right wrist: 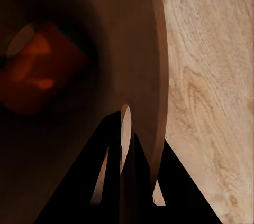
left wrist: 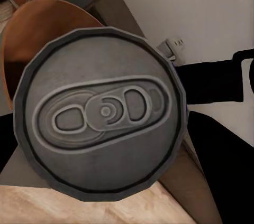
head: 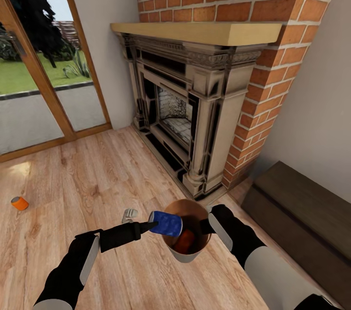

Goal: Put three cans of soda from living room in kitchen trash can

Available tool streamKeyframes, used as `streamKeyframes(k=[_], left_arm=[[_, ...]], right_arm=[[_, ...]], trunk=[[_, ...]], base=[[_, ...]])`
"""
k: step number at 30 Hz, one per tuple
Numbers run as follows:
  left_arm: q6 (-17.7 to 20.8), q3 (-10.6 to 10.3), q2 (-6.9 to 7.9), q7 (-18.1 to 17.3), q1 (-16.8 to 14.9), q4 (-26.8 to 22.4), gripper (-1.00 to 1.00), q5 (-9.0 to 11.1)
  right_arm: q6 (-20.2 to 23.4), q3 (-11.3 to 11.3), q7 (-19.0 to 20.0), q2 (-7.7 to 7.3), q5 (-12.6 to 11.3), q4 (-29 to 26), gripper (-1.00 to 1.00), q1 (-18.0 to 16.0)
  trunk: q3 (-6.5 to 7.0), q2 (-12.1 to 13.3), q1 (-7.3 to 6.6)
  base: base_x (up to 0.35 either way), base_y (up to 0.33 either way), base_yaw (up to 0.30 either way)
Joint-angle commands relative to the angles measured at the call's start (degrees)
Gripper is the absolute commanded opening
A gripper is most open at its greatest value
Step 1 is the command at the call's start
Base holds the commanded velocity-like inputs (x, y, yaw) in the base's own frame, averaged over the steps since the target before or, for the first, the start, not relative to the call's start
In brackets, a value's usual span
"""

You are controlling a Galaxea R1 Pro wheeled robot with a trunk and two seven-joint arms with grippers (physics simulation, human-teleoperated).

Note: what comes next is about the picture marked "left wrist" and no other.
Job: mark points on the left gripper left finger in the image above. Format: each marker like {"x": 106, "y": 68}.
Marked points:
{"x": 8, "y": 142}

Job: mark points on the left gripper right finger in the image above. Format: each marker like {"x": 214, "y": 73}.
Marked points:
{"x": 228, "y": 165}

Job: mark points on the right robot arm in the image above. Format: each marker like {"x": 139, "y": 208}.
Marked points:
{"x": 206, "y": 83}

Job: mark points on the can of soda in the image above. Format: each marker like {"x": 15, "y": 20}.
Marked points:
{"x": 100, "y": 114}

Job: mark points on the trash can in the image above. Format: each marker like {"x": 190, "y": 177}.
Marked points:
{"x": 29, "y": 29}

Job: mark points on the cabinet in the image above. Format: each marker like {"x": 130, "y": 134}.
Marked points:
{"x": 184, "y": 179}

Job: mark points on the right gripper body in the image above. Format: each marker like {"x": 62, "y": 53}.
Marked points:
{"x": 195, "y": 79}

